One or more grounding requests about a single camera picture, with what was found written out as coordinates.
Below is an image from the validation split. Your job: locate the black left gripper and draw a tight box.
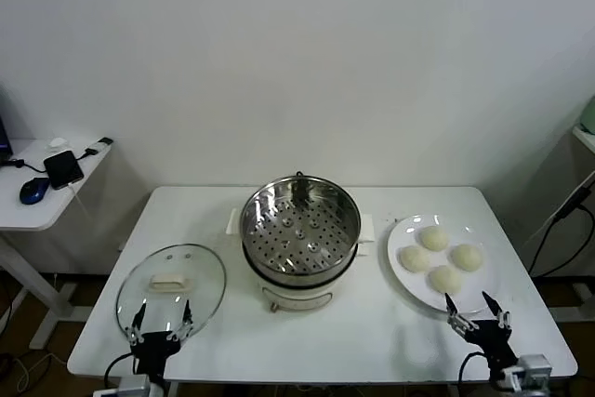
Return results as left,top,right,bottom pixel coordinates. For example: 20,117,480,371
126,298,193,389

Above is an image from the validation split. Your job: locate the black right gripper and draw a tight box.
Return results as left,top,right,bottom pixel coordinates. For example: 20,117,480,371
445,291,518,382

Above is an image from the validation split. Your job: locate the white steamed baozi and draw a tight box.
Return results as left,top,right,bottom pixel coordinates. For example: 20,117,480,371
449,244,483,271
399,245,432,272
428,265,465,296
420,225,451,253

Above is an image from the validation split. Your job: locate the glass pot lid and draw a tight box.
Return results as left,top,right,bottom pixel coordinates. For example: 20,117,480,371
115,243,228,348

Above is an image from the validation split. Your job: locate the steel steamer basket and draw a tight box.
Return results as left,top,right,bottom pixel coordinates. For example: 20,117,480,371
226,176,377,283

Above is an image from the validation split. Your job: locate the white oval plate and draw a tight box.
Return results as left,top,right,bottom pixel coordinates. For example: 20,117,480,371
386,214,502,314

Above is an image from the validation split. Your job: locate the cream electric cooker base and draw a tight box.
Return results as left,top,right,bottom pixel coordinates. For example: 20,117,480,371
241,243,371,313

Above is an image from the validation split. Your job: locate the white side desk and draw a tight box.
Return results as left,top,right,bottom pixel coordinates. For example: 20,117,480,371
0,138,112,351

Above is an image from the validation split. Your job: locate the beige desk with shelf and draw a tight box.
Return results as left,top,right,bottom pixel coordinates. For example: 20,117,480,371
515,125,595,324

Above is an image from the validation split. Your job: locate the black smartphone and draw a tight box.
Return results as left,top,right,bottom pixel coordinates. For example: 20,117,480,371
43,150,85,191

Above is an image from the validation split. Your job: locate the blue computer mouse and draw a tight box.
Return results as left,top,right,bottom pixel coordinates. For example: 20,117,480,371
19,177,50,205

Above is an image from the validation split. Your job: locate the pale green container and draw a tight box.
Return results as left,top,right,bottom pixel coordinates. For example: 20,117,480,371
578,95,595,136

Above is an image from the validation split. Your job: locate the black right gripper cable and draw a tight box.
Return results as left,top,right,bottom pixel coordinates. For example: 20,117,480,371
458,352,489,397

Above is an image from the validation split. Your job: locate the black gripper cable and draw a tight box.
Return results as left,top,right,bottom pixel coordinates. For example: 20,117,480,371
104,352,139,389
458,352,489,397

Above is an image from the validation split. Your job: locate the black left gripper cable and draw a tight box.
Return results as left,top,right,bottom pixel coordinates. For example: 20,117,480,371
104,352,139,389

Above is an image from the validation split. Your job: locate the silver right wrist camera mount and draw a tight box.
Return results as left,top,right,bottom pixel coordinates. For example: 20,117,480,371
499,353,554,393

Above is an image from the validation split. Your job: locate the thin white hanging cable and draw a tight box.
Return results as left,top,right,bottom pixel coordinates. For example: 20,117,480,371
522,173,594,249

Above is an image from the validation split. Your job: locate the black cable with adapter block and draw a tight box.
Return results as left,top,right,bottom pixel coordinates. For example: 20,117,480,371
527,180,595,277

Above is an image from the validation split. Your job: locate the white phone charging cable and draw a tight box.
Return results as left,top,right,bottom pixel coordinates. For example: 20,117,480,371
67,182,94,231

